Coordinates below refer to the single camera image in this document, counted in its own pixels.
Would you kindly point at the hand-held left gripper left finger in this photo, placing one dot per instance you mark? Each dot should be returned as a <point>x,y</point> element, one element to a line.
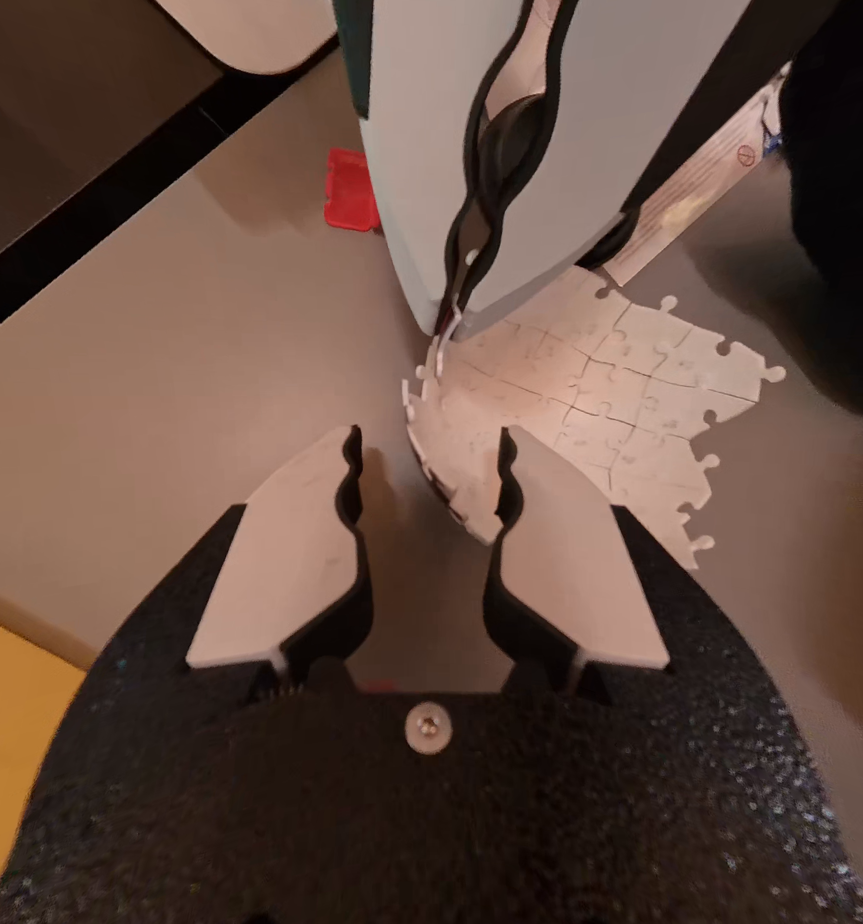
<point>273,570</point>

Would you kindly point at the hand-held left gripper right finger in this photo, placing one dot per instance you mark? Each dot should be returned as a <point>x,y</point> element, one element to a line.
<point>576,577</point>

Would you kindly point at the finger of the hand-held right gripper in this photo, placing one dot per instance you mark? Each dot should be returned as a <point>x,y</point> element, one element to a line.
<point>417,144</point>
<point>619,108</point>

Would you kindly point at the partly built puzzle ball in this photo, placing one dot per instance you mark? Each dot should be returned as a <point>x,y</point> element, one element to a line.
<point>619,404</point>

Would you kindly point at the black round ball stand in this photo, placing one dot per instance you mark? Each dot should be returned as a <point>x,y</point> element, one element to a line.
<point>511,137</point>

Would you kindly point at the puzzle instruction leaflet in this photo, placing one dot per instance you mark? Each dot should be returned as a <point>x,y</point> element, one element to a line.
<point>698,188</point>

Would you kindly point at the red plastic case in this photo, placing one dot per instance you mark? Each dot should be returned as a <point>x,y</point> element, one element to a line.
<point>348,191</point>

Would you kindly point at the person's black clothing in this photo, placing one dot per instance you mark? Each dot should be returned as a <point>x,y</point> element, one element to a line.
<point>843,180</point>

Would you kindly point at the clear plastic packaging tray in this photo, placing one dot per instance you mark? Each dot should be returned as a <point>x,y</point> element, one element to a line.
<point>258,36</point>

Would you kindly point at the yellow plastic bin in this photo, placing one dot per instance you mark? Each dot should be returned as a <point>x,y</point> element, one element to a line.
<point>6,722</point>

